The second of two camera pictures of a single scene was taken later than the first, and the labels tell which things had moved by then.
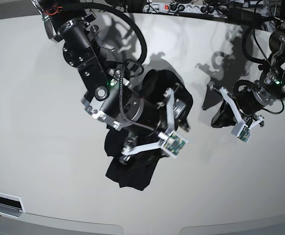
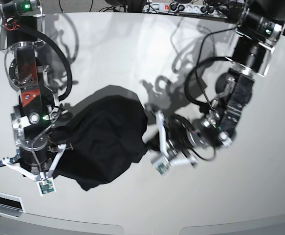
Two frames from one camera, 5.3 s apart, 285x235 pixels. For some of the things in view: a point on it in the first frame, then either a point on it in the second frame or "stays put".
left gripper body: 161,103 → 34,152
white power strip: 172,8 stays put
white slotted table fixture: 3,204 stays put
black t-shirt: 132,156 → 102,140
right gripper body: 251,97 → 180,137
